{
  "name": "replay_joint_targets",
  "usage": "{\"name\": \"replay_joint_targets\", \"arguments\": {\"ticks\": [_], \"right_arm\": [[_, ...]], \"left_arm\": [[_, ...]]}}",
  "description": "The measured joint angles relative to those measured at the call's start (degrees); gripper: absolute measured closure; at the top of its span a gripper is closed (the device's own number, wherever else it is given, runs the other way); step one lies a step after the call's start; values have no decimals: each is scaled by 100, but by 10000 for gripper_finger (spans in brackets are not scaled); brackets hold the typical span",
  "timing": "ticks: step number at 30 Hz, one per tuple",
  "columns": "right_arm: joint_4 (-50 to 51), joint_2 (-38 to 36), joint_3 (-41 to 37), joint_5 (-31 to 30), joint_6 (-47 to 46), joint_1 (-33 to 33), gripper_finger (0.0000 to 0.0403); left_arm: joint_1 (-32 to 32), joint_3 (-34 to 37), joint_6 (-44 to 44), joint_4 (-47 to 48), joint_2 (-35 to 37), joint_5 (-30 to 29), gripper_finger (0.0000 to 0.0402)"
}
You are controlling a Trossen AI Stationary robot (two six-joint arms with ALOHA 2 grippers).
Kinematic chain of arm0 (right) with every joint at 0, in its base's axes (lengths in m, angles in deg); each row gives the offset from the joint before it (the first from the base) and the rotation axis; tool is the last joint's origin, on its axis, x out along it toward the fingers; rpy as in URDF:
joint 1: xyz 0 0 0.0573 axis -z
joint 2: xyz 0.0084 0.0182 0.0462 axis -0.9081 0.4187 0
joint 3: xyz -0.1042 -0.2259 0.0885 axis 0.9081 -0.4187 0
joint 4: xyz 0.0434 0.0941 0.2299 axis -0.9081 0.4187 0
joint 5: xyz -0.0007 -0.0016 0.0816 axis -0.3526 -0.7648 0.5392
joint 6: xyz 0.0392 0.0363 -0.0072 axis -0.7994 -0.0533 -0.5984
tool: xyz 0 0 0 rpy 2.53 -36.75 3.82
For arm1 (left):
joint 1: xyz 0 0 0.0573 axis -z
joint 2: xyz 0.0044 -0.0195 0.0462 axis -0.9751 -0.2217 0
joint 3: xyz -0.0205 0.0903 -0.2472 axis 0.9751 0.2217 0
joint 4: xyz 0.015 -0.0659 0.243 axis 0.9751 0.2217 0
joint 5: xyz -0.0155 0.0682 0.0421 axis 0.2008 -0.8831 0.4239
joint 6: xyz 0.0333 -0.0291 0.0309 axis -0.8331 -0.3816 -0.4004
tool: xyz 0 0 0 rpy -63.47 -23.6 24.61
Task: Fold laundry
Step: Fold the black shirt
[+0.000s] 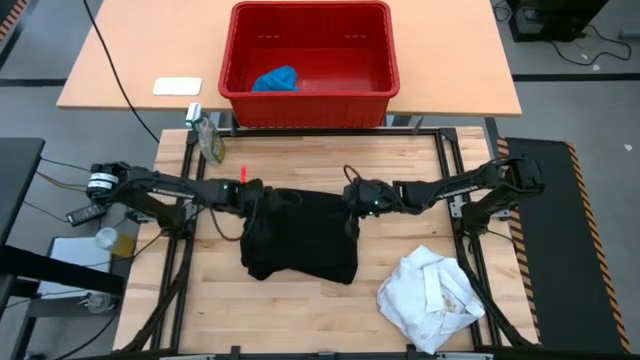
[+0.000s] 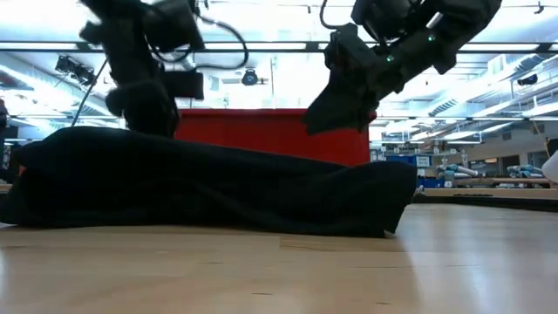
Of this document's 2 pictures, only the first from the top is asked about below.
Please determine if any black garment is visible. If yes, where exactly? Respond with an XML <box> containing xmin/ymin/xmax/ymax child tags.
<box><xmin>239</xmin><ymin>187</ymin><xmax>361</xmax><ymax>286</ymax></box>

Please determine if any white button shirt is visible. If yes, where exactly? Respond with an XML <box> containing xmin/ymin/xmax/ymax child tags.
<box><xmin>375</xmin><ymin>244</ymin><xmax>487</xmax><ymax>356</ymax></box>

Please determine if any blue garment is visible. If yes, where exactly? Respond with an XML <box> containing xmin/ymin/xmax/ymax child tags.
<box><xmin>251</xmin><ymin>64</ymin><xmax>300</xmax><ymax>94</ymax></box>

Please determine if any red plastic laundry bin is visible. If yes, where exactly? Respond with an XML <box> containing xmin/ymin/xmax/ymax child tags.
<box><xmin>217</xmin><ymin>0</ymin><xmax>401</xmax><ymax>129</ymax></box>

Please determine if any white card on desk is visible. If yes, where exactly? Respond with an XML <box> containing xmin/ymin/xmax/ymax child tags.
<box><xmin>152</xmin><ymin>76</ymin><xmax>204</xmax><ymax>97</ymax></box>

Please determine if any yellow item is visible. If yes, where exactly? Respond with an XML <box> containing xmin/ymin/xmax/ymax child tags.
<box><xmin>111</xmin><ymin>234</ymin><xmax>138</xmax><ymax>259</ymax></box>

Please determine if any white paper cup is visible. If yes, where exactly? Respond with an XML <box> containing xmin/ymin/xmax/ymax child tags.
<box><xmin>95</xmin><ymin>226</ymin><xmax>119</xmax><ymax>250</ymax></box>

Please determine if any black power adapter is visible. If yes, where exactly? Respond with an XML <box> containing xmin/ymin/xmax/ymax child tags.
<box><xmin>65</xmin><ymin>202</ymin><xmax>109</xmax><ymax>227</ymax></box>

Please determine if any clear plastic cup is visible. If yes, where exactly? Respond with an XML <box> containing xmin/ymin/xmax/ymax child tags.
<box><xmin>82</xmin><ymin>292</ymin><xmax>114</xmax><ymax>315</ymax></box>

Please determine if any white box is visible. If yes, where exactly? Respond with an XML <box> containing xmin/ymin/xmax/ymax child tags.
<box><xmin>38</xmin><ymin>235</ymin><xmax>126</xmax><ymax>301</ymax></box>

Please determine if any black hazard striped floor mat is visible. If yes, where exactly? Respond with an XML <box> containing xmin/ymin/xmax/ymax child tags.
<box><xmin>492</xmin><ymin>135</ymin><xmax>634</xmax><ymax>354</ymax></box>

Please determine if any light wooden desk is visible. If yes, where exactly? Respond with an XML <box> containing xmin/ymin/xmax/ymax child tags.
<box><xmin>55</xmin><ymin>0</ymin><xmax>523</xmax><ymax>119</ymax></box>

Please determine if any black table beam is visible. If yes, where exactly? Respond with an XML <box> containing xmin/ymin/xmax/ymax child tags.
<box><xmin>0</xmin><ymin>243</ymin><xmax>127</xmax><ymax>297</ymax></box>

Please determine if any black side table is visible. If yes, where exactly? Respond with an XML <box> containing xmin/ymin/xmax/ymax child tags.
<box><xmin>0</xmin><ymin>137</ymin><xmax>47</xmax><ymax>247</ymax></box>

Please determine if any black equipment cabinet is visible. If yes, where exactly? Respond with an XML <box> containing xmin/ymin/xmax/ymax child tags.
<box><xmin>506</xmin><ymin>0</ymin><xmax>612</xmax><ymax>44</ymax></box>

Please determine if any hazard striped floor strip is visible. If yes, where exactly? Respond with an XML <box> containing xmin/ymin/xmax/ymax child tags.
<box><xmin>0</xmin><ymin>0</ymin><xmax>29</xmax><ymax>42</ymax></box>

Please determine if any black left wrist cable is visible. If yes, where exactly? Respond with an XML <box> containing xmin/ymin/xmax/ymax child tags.
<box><xmin>209</xmin><ymin>207</ymin><xmax>251</xmax><ymax>243</ymax></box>

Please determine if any black frame crossbar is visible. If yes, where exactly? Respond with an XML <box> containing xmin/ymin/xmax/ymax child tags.
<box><xmin>219</xmin><ymin>127</ymin><xmax>444</xmax><ymax>138</ymax></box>

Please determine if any black frame rail with plates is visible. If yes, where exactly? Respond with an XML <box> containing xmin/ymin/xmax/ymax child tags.
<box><xmin>114</xmin><ymin>348</ymin><xmax>541</xmax><ymax>360</ymax></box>

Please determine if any long black hanging cable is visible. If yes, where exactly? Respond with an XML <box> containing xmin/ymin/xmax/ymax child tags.
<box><xmin>81</xmin><ymin>0</ymin><xmax>162</xmax><ymax>145</ymax></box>

